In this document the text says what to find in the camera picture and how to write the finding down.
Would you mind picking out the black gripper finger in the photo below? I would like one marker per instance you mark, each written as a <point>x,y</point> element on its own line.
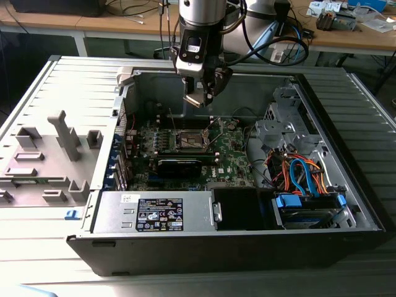
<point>218,82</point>
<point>190,86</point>

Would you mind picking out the silver CPU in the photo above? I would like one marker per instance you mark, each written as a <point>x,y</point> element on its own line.
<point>192,100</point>

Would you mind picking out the metal locking lever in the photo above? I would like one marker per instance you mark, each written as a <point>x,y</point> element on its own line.
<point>173,122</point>
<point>220,135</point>

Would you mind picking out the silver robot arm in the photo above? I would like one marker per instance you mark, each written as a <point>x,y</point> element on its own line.
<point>201,12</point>

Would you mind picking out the round coin battery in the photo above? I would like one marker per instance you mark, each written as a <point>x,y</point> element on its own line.
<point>231,125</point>

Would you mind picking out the green RAM stick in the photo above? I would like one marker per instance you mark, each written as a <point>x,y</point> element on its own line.
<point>28,181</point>
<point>185,152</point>

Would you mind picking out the green motherboard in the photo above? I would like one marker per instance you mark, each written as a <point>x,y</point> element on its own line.
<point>229,148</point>

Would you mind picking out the black monitor stand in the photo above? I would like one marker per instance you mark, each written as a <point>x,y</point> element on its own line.
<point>283,18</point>

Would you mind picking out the metal disk bay cage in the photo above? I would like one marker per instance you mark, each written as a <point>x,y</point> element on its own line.
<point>278,130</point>

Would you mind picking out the black graphics card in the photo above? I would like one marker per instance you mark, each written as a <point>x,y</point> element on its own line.
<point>179,168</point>

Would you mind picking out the white and blue carton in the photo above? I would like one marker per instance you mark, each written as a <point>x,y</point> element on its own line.
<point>318,5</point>

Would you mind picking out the brown heat sink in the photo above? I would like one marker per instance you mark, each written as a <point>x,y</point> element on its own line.
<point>326,20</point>

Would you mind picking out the wooden desk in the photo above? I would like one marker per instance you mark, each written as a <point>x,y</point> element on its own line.
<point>46,21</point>
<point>340,38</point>

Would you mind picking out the grey metal drive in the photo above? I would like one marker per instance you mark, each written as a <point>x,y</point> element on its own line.
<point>348,21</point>

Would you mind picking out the silver power supply unit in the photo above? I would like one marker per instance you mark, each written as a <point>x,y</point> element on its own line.
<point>117,213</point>

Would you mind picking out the grey parts rack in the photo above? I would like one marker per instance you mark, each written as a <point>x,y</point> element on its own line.
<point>62,173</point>

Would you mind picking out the black computer box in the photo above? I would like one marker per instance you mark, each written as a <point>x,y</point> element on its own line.
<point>55,7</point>

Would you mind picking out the blue box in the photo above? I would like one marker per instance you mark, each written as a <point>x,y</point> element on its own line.
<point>368,3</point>

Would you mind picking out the hard disk in blue carrier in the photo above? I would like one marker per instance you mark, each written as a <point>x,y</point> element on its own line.
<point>309,216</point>

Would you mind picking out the clear plastic bag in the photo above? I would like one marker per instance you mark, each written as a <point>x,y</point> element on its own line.
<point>379,24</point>

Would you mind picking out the black PC case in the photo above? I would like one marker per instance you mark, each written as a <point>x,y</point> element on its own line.
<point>216,253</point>

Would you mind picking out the small blue clip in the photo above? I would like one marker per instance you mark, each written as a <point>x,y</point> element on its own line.
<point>71,215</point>

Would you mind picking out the pale blue rounded object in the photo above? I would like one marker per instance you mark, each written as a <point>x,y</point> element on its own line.
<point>34,292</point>

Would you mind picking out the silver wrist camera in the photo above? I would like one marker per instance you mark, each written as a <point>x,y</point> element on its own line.
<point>190,66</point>

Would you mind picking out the grey corner bracket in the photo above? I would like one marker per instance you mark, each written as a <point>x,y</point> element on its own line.
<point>125,75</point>

